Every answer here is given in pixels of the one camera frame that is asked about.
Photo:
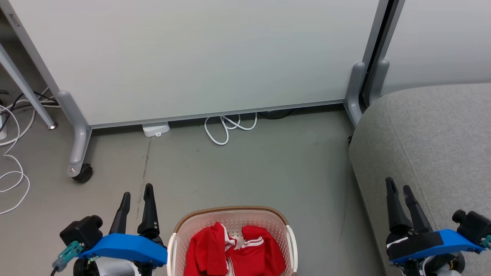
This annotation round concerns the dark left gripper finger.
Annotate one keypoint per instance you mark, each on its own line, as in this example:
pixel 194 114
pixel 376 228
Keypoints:
pixel 149 214
pixel 121 218

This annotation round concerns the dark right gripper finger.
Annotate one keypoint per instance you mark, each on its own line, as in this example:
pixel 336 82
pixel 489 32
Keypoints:
pixel 418 218
pixel 395 214

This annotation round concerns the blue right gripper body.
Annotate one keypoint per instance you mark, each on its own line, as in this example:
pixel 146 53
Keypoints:
pixel 433 243

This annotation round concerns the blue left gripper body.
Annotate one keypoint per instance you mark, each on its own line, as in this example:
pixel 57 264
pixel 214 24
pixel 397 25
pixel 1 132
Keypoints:
pixel 126 247

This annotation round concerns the red garment with white stripes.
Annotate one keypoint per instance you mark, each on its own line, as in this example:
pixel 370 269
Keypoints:
pixel 257 258

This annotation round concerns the grey fabric sofa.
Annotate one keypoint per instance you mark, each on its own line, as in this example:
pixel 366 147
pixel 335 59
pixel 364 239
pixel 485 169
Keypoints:
pixel 429 138

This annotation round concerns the black caster wheel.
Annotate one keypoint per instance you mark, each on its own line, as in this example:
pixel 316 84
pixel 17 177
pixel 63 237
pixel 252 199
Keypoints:
pixel 83 174

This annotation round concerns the white plastic laundry basket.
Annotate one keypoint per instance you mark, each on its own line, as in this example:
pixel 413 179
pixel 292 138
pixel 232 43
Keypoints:
pixel 234 216

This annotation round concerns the white power adapter box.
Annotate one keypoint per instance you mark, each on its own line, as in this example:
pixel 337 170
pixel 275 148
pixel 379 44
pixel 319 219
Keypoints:
pixel 155 128

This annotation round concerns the white power strip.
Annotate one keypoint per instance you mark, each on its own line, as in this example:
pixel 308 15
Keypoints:
pixel 2 128

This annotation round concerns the wide white partition panel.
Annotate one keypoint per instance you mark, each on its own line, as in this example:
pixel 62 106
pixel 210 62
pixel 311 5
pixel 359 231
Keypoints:
pixel 191 57

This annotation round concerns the grey metal table leg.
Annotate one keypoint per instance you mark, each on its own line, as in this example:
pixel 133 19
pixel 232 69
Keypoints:
pixel 23 86

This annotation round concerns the narrow white partition panel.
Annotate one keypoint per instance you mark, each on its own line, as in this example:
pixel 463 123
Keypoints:
pixel 441 38

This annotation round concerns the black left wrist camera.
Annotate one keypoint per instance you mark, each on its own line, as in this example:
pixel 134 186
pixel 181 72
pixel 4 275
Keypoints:
pixel 82 230

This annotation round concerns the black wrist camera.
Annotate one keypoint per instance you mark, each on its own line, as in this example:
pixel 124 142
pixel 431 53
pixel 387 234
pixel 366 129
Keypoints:
pixel 82 230
pixel 473 226

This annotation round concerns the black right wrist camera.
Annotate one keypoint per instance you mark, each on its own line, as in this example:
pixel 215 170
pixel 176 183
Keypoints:
pixel 473 226

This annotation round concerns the teal right camera connector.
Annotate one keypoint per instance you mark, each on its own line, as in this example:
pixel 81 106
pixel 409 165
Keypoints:
pixel 487 241

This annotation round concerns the teal camera connector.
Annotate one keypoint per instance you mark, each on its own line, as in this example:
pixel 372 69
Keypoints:
pixel 487 241
pixel 69 253

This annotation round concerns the teal left camera connector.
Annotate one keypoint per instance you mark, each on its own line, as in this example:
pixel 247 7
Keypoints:
pixel 69 253

